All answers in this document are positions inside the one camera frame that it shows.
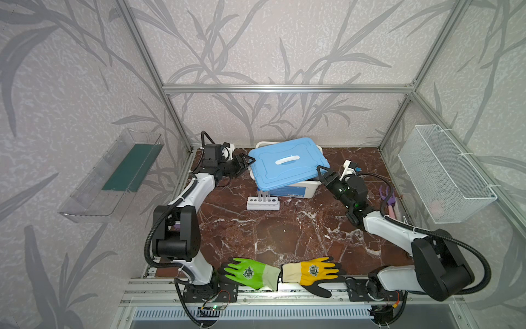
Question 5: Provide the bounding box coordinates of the white plastic storage bin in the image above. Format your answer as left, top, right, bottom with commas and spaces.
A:
254, 141, 322, 200

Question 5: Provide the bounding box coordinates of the blue plastic bin lid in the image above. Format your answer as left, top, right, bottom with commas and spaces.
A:
249, 137, 330, 191

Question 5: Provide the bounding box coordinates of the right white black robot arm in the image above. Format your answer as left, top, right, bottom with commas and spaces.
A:
316, 166, 492, 302

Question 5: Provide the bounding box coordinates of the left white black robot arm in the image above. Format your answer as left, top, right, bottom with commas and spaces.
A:
144, 131, 256, 286

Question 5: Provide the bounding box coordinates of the white test tube rack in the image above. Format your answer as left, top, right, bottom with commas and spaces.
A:
247, 196, 280, 211

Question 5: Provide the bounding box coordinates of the yellow work glove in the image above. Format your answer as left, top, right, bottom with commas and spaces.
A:
282, 256, 347, 298

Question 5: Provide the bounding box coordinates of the green work glove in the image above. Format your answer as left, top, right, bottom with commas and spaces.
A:
219, 258, 281, 292

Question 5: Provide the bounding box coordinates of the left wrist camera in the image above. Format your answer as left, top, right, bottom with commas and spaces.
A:
221, 142, 235, 161

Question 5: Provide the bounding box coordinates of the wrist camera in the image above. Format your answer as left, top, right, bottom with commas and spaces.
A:
340, 160, 362, 181
221, 142, 235, 161

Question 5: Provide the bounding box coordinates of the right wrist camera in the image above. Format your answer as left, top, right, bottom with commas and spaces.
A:
340, 160, 362, 181

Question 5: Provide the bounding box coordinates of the purple rake pink handle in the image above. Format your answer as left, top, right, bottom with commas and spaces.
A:
379, 185, 397, 219

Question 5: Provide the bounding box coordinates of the white wire mesh basket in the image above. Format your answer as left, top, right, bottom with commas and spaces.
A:
398, 125, 497, 224

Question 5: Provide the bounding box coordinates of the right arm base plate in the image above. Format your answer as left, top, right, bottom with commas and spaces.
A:
345, 277, 404, 304

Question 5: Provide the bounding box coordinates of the clear acrylic wall shelf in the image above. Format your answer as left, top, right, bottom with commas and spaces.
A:
58, 128, 164, 223

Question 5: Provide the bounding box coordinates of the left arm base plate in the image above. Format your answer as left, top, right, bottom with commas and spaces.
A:
183, 282, 239, 303

